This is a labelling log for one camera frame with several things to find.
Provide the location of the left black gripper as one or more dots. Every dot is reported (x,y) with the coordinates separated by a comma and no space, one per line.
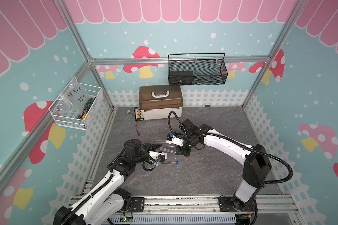
(151,146)

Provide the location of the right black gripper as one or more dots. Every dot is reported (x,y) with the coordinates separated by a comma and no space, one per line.
(182,152)

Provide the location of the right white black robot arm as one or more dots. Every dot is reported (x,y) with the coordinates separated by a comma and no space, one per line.
(254,159)

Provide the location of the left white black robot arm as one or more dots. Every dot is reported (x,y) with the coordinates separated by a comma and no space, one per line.
(107,197)

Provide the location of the black yellow battery charger board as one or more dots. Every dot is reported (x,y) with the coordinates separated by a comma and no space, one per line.
(138,114)

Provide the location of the brown lid storage toolbox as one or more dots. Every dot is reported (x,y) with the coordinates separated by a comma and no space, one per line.
(157,101)

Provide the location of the black box in mesh basket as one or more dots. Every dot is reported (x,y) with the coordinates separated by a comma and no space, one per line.
(181,78)

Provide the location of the green yellow tool in basket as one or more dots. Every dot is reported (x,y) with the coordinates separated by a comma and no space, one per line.
(86,108)

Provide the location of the clear plastic labelled bag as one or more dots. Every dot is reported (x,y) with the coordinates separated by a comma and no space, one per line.
(73,98)

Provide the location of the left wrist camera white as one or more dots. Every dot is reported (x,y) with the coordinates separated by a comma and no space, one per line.
(159,157)

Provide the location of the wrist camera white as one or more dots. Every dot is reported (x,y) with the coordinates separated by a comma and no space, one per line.
(159,157)
(172,139)

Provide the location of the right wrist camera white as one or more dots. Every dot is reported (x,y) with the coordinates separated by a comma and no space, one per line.
(172,139)

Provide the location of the black mesh wall basket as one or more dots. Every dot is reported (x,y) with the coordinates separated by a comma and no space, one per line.
(208,68)

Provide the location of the white wire wall basket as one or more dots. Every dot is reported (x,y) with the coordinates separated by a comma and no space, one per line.
(70,119)

